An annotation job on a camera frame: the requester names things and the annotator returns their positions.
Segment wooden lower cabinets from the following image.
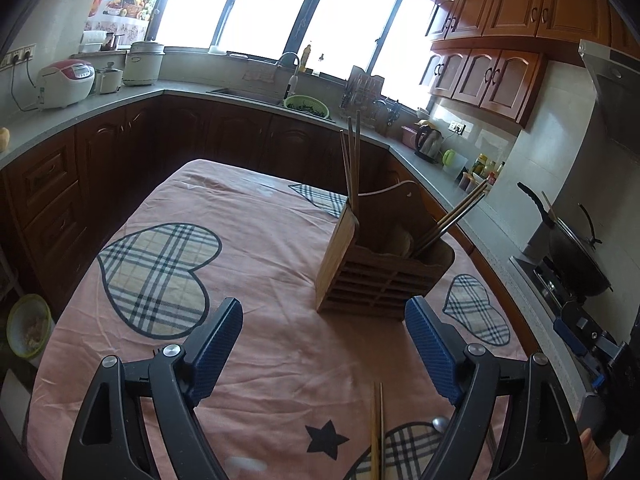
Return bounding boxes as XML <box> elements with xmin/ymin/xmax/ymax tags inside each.
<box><xmin>0</xmin><ymin>94</ymin><xmax>538</xmax><ymax>361</ymax></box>

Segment kitchen sink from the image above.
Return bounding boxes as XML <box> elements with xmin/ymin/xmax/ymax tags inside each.
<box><xmin>205</xmin><ymin>87</ymin><xmax>337</xmax><ymax>124</ymax></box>

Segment wooden cabinets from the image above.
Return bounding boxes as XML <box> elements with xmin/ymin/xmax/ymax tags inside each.
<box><xmin>418</xmin><ymin>0</ymin><xmax>640</xmax><ymax>129</ymax></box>
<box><xmin>0</xmin><ymin>94</ymin><xmax>538</xmax><ymax>361</ymax></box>

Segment black power cable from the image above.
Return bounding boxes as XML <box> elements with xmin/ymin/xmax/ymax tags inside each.
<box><xmin>12</xmin><ymin>57</ymin><xmax>42</xmax><ymax>111</ymax></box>

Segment black wok with lid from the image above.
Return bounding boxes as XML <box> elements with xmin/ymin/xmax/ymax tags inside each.
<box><xmin>517</xmin><ymin>182</ymin><xmax>614</xmax><ymax>297</ymax></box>

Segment kitchen window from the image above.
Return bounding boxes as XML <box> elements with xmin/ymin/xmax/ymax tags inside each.
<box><xmin>149</xmin><ymin>0</ymin><xmax>437</xmax><ymax>111</ymax></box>

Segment wooden utensil holder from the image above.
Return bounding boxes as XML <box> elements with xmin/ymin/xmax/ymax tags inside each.
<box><xmin>315</xmin><ymin>180</ymin><xmax>456</xmax><ymax>322</ymax></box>

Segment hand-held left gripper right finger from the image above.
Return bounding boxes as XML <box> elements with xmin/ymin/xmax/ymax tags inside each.
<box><xmin>404</xmin><ymin>296</ymin><xmax>586</xmax><ymax>480</ymax></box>

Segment electric kettle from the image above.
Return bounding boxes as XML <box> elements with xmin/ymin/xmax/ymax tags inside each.
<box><xmin>413</xmin><ymin>122</ymin><xmax>445</xmax><ymax>164</ymax></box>

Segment person's right hand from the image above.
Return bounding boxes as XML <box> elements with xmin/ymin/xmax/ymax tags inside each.
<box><xmin>580</xmin><ymin>427</ymin><xmax>609</xmax><ymax>480</ymax></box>

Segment small white electric pot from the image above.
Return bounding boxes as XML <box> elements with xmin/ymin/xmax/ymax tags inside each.
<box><xmin>94</xmin><ymin>62</ymin><xmax>124</xmax><ymax>95</ymax></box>

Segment large white rice cooker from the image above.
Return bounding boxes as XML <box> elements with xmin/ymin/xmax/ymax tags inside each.
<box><xmin>122</xmin><ymin>39</ymin><xmax>166</xmax><ymax>87</ymax></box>

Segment green rimmed bowl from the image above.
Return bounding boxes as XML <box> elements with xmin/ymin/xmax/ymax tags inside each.
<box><xmin>5</xmin><ymin>293</ymin><xmax>54</xmax><ymax>359</ymax></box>

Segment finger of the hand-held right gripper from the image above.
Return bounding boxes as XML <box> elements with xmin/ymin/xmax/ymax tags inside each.
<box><xmin>560</xmin><ymin>302</ymin><xmax>625</xmax><ymax>363</ymax></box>
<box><xmin>552</xmin><ymin>317</ymin><xmax>604</xmax><ymax>391</ymax></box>

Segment group of condiment jars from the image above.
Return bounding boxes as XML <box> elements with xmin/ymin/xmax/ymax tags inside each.
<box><xmin>457</xmin><ymin>153</ymin><xmax>506</xmax><ymax>194</ymax></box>

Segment dish drying rack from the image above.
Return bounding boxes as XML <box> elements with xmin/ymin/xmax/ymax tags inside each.
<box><xmin>339</xmin><ymin>64</ymin><xmax>402</xmax><ymax>134</ymax></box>

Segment wooden upper cabinets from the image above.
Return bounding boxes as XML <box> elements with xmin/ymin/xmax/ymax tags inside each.
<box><xmin>418</xmin><ymin>0</ymin><xmax>640</xmax><ymax>129</ymax></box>

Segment steel range hood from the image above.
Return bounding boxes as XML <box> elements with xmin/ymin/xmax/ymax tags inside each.
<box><xmin>578</xmin><ymin>38</ymin><xmax>640</xmax><ymax>154</ymax></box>

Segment kitchen faucet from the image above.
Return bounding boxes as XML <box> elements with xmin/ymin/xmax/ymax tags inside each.
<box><xmin>276</xmin><ymin>51</ymin><xmax>301</xmax><ymax>101</ymax></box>

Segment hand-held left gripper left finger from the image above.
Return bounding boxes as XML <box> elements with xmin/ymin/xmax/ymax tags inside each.
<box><xmin>62</xmin><ymin>297</ymin><xmax>245</xmax><ymax>480</ymax></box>

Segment wall socket strip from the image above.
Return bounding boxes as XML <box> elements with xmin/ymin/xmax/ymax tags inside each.
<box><xmin>0</xmin><ymin>45</ymin><xmax>37</xmax><ymax>69</ymax></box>

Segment white and pink rice cooker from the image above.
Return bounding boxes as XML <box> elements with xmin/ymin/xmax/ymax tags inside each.
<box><xmin>37</xmin><ymin>58</ymin><xmax>96</xmax><ymax>110</ymax></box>

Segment green colander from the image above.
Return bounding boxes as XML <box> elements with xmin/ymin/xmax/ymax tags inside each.
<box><xmin>283</xmin><ymin>94</ymin><xmax>331</xmax><ymax>119</ymax></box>

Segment pink printed tablecloth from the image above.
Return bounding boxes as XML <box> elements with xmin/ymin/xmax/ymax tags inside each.
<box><xmin>25</xmin><ymin>158</ymin><xmax>543</xmax><ymax>480</ymax></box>

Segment gas stove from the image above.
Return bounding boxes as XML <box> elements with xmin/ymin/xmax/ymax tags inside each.
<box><xmin>509</xmin><ymin>254</ymin><xmax>592</xmax><ymax>322</ymax></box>

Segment grey kitchen countertop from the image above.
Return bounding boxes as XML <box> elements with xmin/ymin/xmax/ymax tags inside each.
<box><xmin>0</xmin><ymin>77</ymin><xmax>596</xmax><ymax>401</ymax></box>

